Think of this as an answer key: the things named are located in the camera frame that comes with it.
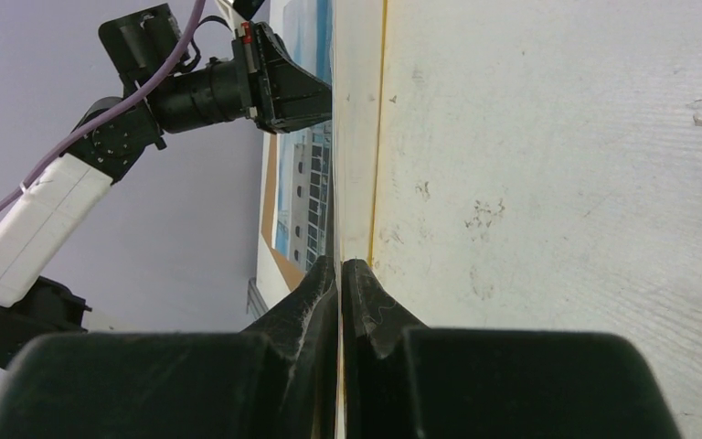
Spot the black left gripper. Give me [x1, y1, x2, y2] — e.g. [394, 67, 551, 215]
[147, 23, 332, 134]

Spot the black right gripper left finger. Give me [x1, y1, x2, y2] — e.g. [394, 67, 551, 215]
[0, 257, 337, 438]

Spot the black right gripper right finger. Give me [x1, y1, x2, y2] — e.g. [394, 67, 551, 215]
[341, 260, 680, 438]

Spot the clear acrylic sheet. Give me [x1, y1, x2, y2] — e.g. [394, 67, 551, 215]
[330, 1, 347, 439]

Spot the sky and building photo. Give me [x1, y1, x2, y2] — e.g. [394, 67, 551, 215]
[274, 0, 333, 273]

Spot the yellow wooden picture frame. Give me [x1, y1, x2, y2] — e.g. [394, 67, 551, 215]
[367, 0, 388, 267]

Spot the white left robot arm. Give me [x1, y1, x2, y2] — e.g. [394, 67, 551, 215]
[0, 1, 332, 369]

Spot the brown cardboard backing board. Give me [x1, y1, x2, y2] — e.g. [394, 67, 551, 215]
[256, 134, 304, 305]

